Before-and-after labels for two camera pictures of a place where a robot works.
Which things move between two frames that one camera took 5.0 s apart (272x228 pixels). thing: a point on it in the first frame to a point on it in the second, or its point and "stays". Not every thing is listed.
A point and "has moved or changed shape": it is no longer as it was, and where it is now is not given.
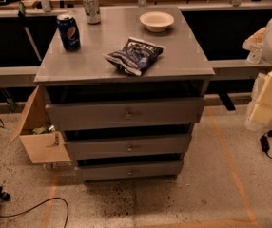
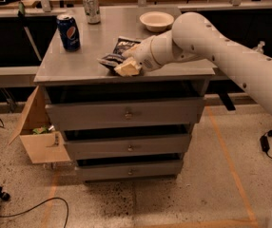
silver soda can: (91, 6) stays
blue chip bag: (135, 55) has moved or changed shape
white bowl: (156, 21) stays
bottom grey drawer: (125, 169) stays
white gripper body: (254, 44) to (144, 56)
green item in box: (39, 130) stays
